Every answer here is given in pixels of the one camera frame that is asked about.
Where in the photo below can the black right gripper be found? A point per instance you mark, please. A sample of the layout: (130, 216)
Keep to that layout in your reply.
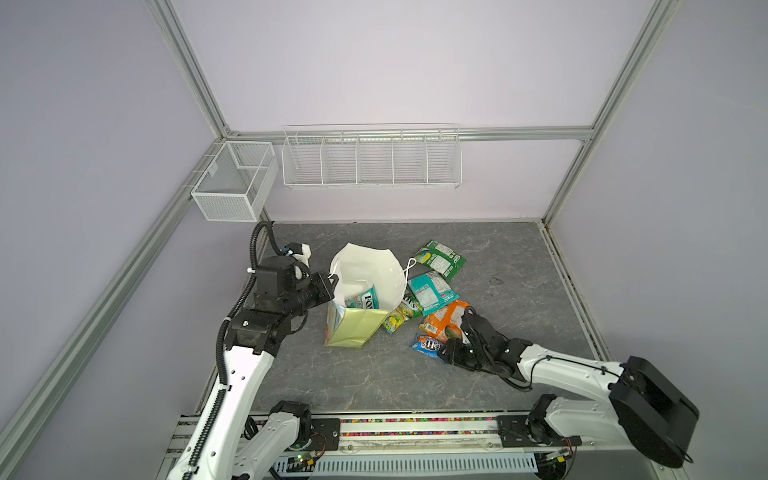
(452, 353)

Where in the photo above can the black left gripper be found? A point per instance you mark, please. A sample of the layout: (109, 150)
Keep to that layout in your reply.
(325, 291)

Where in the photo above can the blue M&M's packet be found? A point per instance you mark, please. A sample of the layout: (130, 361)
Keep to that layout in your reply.
(427, 346)

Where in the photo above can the pink-teal Fox's candy packet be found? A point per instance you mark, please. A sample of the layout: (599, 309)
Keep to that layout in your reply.
(366, 300)

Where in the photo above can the white and green paper bag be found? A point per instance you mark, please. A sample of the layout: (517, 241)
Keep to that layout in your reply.
(371, 284)

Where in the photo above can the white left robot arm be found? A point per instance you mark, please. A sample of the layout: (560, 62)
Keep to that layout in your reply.
(280, 288)

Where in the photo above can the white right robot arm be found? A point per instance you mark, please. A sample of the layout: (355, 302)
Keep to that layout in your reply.
(622, 403)

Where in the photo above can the orange Fox's candy packet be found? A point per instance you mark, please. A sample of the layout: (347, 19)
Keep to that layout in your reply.
(445, 323)

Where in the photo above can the teal Fox's candy packet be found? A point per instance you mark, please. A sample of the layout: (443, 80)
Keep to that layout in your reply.
(432, 292)

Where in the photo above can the yellow-green Fox's candy packet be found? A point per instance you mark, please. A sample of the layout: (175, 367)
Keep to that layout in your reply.
(409, 308)

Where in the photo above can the green Fox's candy packet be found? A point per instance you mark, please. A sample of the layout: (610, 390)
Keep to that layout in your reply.
(441, 259)

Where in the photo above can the small white mesh basket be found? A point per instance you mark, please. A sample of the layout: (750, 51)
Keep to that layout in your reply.
(236, 183)

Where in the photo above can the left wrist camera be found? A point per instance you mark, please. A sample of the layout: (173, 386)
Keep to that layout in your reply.
(300, 251)

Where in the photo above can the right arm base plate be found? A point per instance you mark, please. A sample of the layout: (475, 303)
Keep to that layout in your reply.
(516, 431)

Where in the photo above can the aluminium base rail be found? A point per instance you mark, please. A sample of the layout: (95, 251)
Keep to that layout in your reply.
(368, 432)

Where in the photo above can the long white wire shelf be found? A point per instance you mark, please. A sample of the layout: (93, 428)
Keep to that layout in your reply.
(406, 155)

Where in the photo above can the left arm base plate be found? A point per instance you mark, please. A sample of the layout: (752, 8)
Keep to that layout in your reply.
(318, 433)

